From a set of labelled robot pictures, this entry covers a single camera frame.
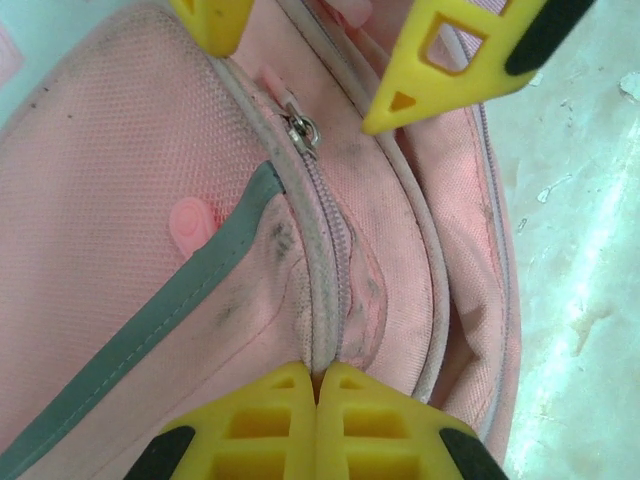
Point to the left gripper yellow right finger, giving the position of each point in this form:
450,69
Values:
390,435

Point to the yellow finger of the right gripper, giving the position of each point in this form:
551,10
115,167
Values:
415,70
220,25

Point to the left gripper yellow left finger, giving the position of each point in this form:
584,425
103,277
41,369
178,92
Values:
250,435

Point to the pink backpack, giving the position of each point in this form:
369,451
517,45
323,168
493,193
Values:
125,125

